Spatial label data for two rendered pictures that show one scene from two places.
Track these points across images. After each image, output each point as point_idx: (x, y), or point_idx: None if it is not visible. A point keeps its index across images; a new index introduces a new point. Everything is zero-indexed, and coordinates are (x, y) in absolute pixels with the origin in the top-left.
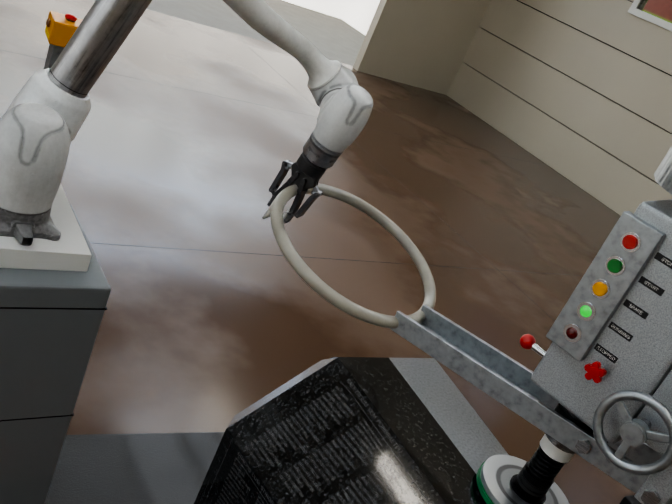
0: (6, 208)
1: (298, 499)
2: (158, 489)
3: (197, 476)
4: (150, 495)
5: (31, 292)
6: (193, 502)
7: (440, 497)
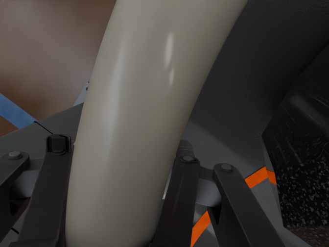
0: None
1: None
2: (210, 79)
3: (228, 42)
4: (209, 88)
5: None
6: (241, 69)
7: None
